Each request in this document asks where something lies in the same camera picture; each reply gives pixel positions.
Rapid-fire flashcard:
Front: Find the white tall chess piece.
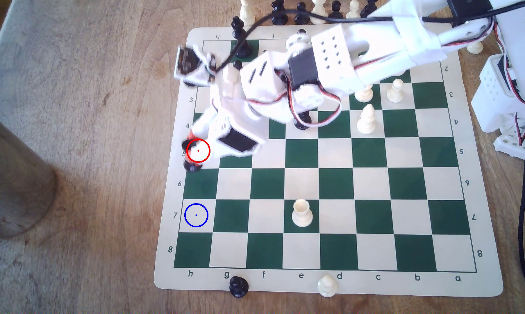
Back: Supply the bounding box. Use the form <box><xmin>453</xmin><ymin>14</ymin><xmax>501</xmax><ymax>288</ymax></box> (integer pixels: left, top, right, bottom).
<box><xmin>310</xmin><ymin>0</ymin><xmax>329</xmax><ymax>24</ymax></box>
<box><xmin>239</xmin><ymin>0</ymin><xmax>256</xmax><ymax>26</ymax></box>

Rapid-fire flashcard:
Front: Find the black bishop on e4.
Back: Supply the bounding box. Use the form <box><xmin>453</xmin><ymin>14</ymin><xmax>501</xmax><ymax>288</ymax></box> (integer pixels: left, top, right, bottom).
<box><xmin>294</xmin><ymin>111</ymin><xmax>312</xmax><ymax>131</ymax></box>

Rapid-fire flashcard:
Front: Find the black tall chess piece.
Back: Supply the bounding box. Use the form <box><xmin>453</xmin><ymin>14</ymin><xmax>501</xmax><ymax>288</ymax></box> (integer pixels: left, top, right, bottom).
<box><xmin>360</xmin><ymin>0</ymin><xmax>380</xmax><ymax>19</ymax></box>

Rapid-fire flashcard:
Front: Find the white rook chess piece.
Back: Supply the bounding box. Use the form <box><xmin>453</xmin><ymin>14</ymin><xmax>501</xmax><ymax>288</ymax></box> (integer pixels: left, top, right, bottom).
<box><xmin>292</xmin><ymin>199</ymin><xmax>314</xmax><ymax>228</ymax></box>

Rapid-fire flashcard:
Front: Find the gripper camera in white mount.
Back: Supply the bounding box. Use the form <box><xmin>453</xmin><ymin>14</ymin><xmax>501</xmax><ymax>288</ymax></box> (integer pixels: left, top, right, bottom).
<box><xmin>174</xmin><ymin>44</ymin><xmax>216</xmax><ymax>86</ymax></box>

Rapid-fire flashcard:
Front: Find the brown wooden cylinder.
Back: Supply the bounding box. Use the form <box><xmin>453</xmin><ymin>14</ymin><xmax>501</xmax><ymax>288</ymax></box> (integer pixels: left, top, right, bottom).
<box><xmin>0</xmin><ymin>107</ymin><xmax>57</xmax><ymax>239</ymax></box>

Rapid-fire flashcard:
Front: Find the black knight chess piece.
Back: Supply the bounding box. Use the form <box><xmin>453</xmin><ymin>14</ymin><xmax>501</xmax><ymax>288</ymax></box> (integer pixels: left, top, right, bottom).
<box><xmin>271</xmin><ymin>0</ymin><xmax>288</xmax><ymax>25</ymax></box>

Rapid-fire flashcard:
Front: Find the black king chess piece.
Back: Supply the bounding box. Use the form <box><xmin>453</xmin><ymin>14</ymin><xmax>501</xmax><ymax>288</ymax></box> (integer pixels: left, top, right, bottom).
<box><xmin>231</xmin><ymin>17</ymin><xmax>253</xmax><ymax>59</ymax></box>

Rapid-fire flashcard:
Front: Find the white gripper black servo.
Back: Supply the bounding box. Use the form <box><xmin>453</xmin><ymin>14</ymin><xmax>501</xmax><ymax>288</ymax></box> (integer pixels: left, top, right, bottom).
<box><xmin>190</xmin><ymin>78</ymin><xmax>263</xmax><ymax>169</ymax></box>

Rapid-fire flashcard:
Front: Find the white bishop chess piece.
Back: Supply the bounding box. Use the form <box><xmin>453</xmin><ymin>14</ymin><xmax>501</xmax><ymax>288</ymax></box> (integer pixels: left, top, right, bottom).
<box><xmin>355</xmin><ymin>85</ymin><xmax>374</xmax><ymax>104</ymax></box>
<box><xmin>357</xmin><ymin>104</ymin><xmax>376</xmax><ymax>135</ymax></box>

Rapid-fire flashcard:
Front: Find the black rook chess piece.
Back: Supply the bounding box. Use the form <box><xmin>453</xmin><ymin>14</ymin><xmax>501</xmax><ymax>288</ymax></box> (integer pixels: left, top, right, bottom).
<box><xmin>182</xmin><ymin>139</ymin><xmax>205</xmax><ymax>173</ymax></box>

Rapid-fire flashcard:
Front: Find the black camera cable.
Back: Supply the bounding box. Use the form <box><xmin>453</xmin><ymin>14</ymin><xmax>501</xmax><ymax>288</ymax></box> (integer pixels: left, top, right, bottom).
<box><xmin>214</xmin><ymin>0</ymin><xmax>525</xmax><ymax>74</ymax></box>

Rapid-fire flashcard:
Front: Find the green and cream chess mat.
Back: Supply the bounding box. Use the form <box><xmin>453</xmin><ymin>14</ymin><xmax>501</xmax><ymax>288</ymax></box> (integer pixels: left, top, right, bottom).
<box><xmin>153</xmin><ymin>19</ymin><xmax>504</xmax><ymax>298</ymax></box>

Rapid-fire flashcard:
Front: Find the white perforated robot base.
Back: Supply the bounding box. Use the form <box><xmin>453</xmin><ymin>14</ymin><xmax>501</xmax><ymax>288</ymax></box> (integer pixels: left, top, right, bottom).
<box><xmin>493</xmin><ymin>117</ymin><xmax>525</xmax><ymax>167</ymax></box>

